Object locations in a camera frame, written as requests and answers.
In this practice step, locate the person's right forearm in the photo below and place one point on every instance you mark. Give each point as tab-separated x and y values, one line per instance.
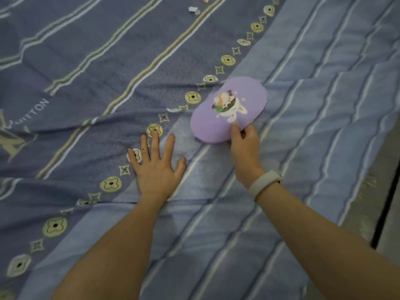
318	243

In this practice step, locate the person's right thumb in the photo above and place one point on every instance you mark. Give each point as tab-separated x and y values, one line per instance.
236	131

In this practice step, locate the person's right hand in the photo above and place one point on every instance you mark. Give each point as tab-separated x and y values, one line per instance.
247	159

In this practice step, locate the person's left little finger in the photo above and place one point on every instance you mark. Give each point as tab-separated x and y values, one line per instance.
133	159

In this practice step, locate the person's left thumb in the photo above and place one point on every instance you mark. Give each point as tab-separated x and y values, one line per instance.
180	168

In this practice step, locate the person's left hand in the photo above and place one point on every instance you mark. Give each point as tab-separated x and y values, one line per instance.
154	178

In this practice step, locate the white paper scrap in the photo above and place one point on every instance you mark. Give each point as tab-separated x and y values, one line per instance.
193	9

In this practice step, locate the blue striped patterned bed sheet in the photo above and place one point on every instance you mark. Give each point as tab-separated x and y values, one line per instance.
93	74

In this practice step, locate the person's left forearm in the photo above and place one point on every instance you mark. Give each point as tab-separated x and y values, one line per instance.
118	246

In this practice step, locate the purple oval lint brush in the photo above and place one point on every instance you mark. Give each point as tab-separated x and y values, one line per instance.
207	120

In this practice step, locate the person's left middle finger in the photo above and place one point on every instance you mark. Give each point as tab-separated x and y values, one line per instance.
155	145

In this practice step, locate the white wristband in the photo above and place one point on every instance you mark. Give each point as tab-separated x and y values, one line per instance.
264	184

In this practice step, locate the black bed frame strip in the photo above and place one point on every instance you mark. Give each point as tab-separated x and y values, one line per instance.
385	203

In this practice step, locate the beige mattress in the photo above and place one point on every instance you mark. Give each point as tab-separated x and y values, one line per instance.
362	221

